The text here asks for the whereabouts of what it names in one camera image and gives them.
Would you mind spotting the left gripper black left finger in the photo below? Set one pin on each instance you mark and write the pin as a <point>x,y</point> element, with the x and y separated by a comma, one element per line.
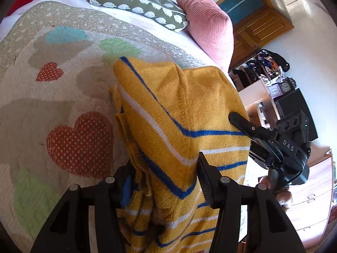
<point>67,229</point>

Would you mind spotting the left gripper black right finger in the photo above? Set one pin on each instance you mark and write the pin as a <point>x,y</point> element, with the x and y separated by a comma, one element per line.
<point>268,228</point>

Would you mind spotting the yellow striped knit sweater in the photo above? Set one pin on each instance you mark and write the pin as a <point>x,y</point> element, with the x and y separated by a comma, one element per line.
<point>166,116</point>

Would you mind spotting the person's right hand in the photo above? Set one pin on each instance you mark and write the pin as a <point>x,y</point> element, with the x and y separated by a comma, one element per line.
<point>284,196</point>

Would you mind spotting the white drawer cabinet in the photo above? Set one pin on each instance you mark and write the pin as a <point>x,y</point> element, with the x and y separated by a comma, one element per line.
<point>312,201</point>

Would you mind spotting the black monitor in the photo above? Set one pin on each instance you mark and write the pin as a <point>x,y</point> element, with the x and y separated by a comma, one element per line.
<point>292,103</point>

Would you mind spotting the small desk clock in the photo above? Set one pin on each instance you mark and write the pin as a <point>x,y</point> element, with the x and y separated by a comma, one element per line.
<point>285,87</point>

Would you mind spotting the cluttered shelf unit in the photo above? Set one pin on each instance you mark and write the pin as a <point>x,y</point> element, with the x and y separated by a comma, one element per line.
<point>257,82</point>

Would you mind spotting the beige heart patchwork quilt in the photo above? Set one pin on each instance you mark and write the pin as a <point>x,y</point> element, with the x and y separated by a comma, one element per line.
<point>57,114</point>

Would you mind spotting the wooden door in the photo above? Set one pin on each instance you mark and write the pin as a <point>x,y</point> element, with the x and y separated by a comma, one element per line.
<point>256,23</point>

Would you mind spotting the pink checked cushion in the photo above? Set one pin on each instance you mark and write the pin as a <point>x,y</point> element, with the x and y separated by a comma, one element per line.
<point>211,28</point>

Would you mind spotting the green hedgehog print pillow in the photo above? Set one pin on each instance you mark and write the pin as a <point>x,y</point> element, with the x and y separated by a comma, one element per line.
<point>167,13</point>

